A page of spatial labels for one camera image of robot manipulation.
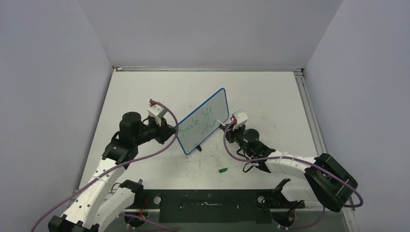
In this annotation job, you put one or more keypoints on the blue framed whiteboard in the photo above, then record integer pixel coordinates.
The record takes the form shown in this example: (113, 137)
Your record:
(197, 126)

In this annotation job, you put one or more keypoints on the aluminium frame rail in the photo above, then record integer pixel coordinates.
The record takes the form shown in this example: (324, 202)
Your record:
(310, 113)
(235, 69)

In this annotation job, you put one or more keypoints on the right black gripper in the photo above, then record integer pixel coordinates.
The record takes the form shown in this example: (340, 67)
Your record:
(230, 133)

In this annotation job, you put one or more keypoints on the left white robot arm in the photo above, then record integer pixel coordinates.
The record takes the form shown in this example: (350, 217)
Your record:
(91, 211)

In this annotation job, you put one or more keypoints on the aluminium frame rail right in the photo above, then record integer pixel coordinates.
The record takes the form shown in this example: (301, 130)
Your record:
(310, 113)

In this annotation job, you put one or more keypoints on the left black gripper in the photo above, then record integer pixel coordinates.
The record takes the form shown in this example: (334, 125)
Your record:
(164, 131)

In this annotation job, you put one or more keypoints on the aluminium frame rail back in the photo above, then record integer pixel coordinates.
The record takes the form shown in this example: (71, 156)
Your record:
(235, 69)

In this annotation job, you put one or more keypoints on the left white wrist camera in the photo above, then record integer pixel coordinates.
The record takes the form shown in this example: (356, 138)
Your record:
(156, 112)

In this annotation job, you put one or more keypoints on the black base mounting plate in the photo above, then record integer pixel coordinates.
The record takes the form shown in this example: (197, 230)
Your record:
(214, 206)

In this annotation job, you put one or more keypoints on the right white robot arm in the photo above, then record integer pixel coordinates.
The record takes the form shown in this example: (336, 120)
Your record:
(326, 180)

